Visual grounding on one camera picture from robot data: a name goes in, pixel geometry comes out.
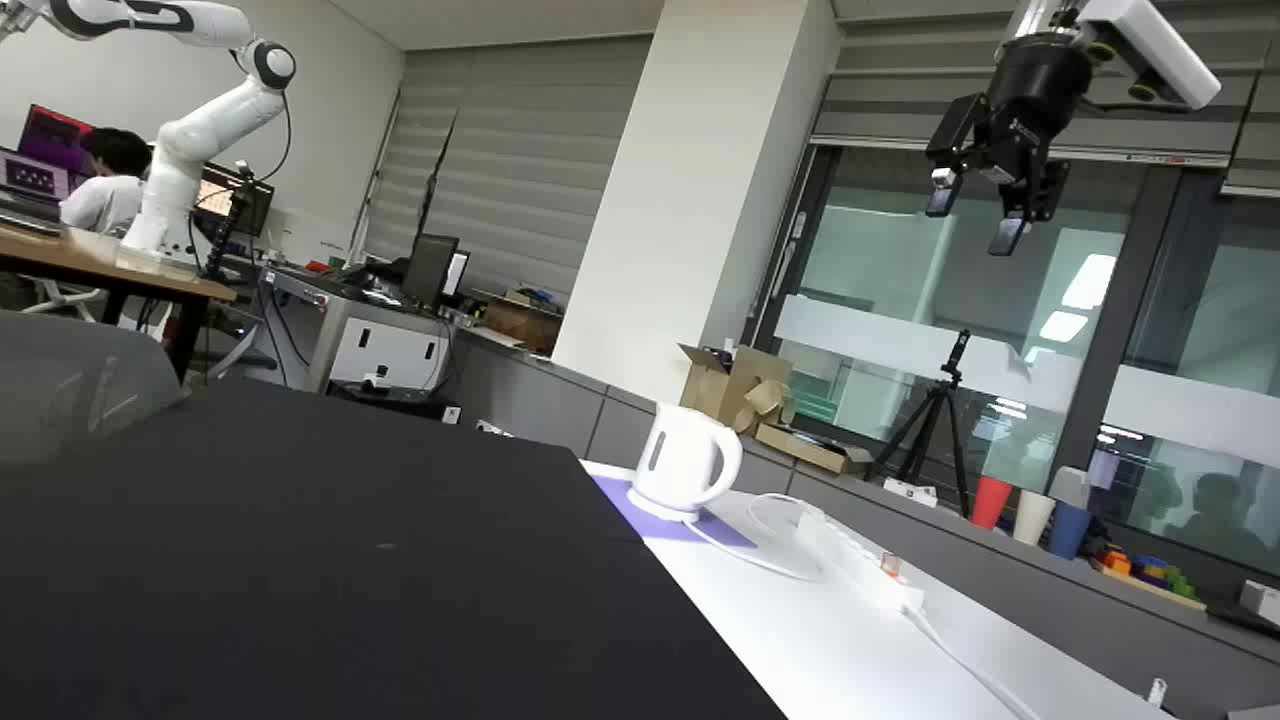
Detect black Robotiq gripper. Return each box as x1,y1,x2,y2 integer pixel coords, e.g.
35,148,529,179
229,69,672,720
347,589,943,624
918,25,1099,260

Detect white power strip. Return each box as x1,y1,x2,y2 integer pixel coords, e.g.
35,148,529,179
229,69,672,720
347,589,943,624
749,487,931,620

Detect flat cardboard box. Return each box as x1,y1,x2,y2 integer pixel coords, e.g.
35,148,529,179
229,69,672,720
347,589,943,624
749,419,873,482

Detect red cup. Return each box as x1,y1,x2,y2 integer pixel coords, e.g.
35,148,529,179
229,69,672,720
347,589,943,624
967,471,1019,536

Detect open cardboard box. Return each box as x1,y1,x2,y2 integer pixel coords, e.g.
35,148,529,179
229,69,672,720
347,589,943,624
677,339,801,441

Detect white paper cup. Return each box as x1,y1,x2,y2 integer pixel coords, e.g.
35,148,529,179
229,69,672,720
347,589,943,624
1011,487,1059,553

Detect blue cup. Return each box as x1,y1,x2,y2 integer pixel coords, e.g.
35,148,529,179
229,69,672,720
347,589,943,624
1043,499,1094,566

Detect colourful toys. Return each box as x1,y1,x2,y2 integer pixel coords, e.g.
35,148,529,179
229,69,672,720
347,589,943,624
1087,536,1200,602

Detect purple mat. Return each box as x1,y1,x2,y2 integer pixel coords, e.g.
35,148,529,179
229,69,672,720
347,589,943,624
586,471,758,553

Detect brown cardboard box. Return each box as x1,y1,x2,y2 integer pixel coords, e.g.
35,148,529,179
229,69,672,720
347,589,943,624
478,294,562,359

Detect black monitor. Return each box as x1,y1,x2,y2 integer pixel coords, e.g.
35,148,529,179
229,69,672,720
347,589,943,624
401,231,463,316

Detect black board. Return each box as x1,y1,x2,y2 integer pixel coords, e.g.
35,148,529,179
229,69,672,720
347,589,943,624
0,378,793,720

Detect person in white shirt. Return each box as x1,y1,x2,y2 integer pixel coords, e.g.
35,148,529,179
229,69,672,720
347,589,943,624
55,125,161,244

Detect wooden desk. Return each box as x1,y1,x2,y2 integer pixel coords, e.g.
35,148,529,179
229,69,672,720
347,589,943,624
0,215,244,386

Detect grey office chair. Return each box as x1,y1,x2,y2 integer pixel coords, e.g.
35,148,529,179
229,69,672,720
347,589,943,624
0,310,192,468

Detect pink laptop screen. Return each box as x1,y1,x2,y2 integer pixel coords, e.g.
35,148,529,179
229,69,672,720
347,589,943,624
0,101,100,223

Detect black camera tripod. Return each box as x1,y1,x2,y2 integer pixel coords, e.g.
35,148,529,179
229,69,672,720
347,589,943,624
864,328,980,522

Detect thin white kettle cable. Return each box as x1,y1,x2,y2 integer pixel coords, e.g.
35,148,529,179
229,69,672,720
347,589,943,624
682,522,820,589

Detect thick white power strip cable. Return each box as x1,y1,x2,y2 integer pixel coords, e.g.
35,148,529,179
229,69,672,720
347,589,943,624
914,596,1050,720

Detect white cabinet with black handles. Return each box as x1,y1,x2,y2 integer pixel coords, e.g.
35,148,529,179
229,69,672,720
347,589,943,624
322,310,456,397

